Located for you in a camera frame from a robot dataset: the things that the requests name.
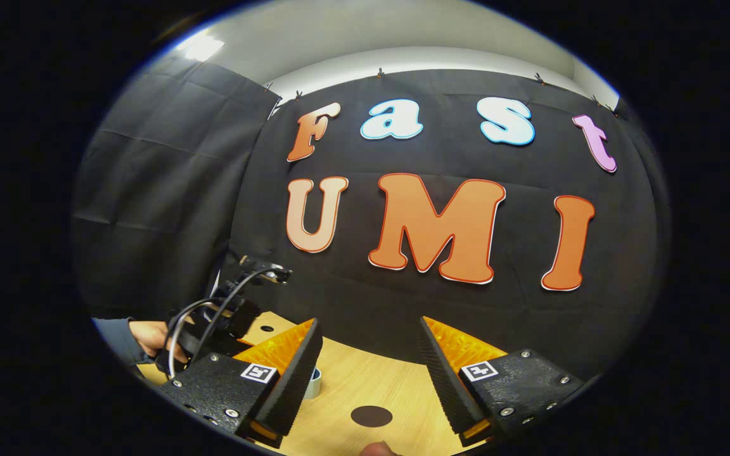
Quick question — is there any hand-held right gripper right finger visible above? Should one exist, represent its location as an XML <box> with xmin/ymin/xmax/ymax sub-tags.
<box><xmin>418</xmin><ymin>315</ymin><xmax>594</xmax><ymax>447</ymax></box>

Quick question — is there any ceiling light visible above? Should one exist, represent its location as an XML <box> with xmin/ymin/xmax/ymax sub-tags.
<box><xmin>175</xmin><ymin>35</ymin><xmax>226</xmax><ymax>63</ymax></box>

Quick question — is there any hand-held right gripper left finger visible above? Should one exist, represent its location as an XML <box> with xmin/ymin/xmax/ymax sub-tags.
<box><xmin>159</xmin><ymin>317</ymin><xmax>324</xmax><ymax>449</ymax></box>

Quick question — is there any wooden desktop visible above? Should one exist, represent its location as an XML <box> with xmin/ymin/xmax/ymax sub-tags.
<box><xmin>137</xmin><ymin>310</ymin><xmax>511</xmax><ymax>456</ymax></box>

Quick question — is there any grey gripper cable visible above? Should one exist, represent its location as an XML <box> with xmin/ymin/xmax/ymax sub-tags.
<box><xmin>165</xmin><ymin>298</ymin><xmax>223</xmax><ymax>374</ymax></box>

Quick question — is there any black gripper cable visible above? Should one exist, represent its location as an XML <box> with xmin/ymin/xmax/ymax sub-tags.
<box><xmin>203</xmin><ymin>269</ymin><xmax>283</xmax><ymax>358</ymax></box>

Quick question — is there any black backdrop cloth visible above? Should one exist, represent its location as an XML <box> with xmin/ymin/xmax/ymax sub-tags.
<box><xmin>72</xmin><ymin>57</ymin><xmax>670</xmax><ymax>381</ymax></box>

